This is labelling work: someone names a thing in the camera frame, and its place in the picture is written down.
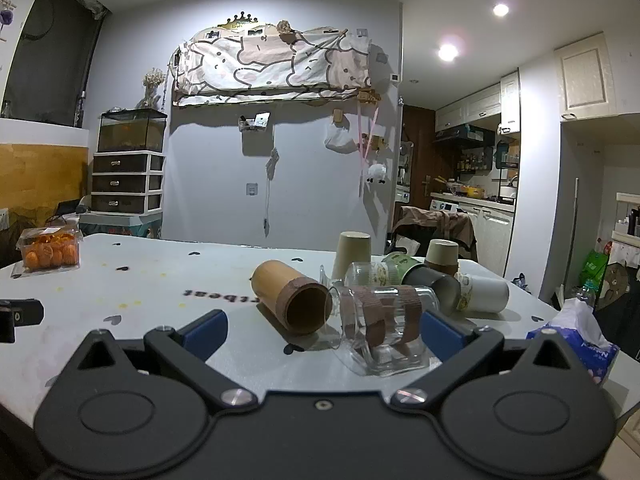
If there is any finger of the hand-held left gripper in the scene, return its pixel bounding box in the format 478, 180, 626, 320
0, 299, 44, 344

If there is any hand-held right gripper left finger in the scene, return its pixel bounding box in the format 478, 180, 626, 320
75, 310, 260, 413

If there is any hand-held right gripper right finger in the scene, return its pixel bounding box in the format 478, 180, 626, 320
390, 310, 581, 413

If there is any glass cup with brown sleeve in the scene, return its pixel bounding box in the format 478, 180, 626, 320
324, 283, 441, 377

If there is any green patterned grey cup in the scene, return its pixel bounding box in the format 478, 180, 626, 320
382, 252, 462, 314

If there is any white printed cup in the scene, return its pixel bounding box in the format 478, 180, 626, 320
454, 272, 510, 314

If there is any beige cup with brown sleeve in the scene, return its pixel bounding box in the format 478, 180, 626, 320
424, 239, 460, 277

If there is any brown bamboo cup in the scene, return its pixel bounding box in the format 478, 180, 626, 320
251, 259, 334, 336

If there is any clear printed glass cup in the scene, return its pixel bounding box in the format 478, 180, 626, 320
344, 261, 401, 291

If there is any beige paper cup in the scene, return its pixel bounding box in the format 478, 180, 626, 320
332, 231, 374, 284

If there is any clear box of oranges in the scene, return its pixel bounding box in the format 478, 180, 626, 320
17, 226, 82, 272

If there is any chair draped with brown cloth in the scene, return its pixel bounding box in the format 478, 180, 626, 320
391, 204, 477, 263

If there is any blue tissue pack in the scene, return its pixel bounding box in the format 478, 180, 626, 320
526, 297, 621, 387

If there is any clear plastic bottle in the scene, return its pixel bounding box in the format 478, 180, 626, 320
574, 280, 599, 307

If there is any green plastic bag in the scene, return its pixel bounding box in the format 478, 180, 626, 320
579, 249, 609, 287

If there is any white plastic drawer unit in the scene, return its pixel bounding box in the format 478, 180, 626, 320
91, 151, 165, 214

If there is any glass fish tank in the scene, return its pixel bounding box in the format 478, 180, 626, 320
96, 108, 168, 154

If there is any white hanging bag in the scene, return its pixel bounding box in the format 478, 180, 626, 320
323, 126, 359, 152

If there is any dried flower bunch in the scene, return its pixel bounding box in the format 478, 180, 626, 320
142, 68, 166, 109

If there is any dark window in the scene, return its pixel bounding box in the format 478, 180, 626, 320
1, 0, 110, 127

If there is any printed cloth on wall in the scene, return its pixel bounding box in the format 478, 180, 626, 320
172, 24, 374, 107

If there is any white wall cabinet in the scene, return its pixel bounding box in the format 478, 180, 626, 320
553, 32, 615, 121

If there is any gold crown wall decoration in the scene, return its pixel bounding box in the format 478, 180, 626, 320
217, 10, 261, 31

